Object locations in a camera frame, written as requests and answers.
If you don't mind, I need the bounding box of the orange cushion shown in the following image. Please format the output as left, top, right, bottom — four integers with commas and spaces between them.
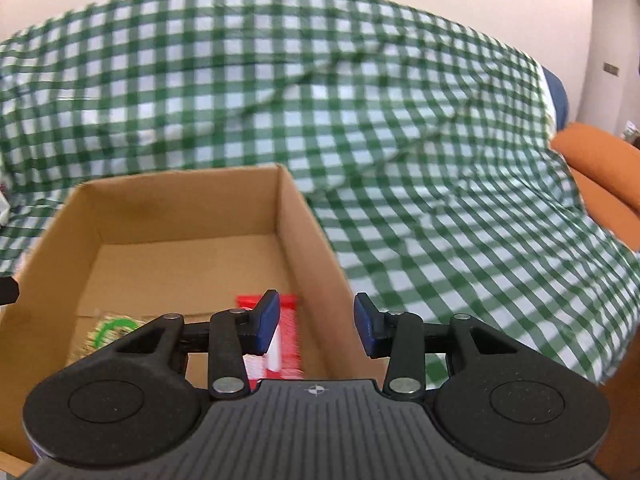
550, 121, 640, 253

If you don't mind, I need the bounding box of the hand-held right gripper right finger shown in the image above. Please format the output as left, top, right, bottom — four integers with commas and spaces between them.
353, 292, 507, 402

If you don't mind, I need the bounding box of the green white checkered cloth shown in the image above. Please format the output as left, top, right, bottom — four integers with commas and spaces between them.
0, 0, 640, 386

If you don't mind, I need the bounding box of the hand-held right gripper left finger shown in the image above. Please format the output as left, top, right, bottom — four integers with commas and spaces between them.
116, 289, 282, 402

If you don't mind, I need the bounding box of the red white snack packet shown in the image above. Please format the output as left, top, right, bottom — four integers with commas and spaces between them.
236, 295, 306, 391

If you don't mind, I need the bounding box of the yellow green snack packet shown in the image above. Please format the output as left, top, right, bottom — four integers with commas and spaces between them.
65, 312, 146, 366

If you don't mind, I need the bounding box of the brown cardboard box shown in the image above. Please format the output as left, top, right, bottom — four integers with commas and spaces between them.
0, 164, 388, 463

